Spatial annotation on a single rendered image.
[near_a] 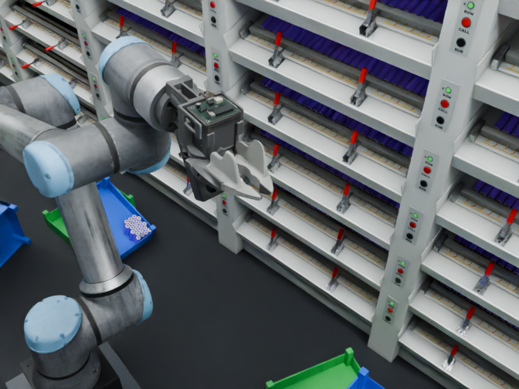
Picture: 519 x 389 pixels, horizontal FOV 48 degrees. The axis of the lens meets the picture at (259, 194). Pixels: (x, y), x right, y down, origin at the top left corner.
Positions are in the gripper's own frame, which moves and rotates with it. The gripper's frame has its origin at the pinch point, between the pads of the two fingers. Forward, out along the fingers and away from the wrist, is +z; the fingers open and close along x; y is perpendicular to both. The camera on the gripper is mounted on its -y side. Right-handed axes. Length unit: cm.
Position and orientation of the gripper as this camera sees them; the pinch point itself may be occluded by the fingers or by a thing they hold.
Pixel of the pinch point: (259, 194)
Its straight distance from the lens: 75.4
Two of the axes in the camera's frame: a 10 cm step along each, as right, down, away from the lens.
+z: 6.1, 5.6, -5.6
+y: 0.6, -7.4, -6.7
